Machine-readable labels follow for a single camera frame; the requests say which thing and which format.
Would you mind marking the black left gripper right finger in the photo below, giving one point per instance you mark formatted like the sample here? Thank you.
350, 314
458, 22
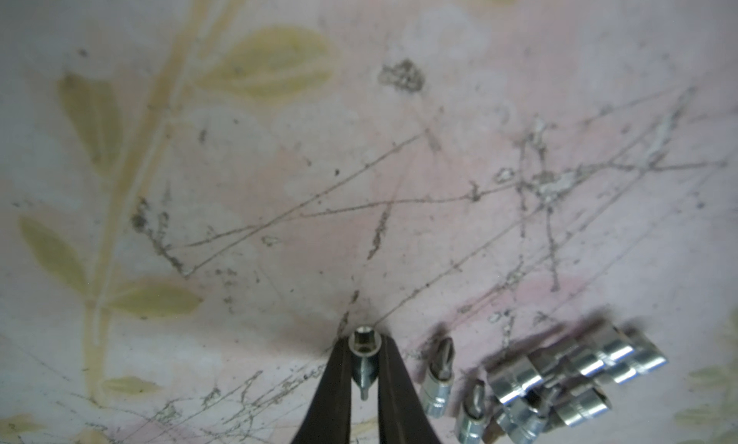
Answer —
400, 414

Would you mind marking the silver socket bit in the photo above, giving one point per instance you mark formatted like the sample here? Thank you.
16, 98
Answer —
472, 418
365, 344
611, 354
523, 421
524, 375
438, 383
588, 403

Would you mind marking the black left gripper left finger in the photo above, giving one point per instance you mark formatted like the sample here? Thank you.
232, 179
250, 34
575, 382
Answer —
328, 418

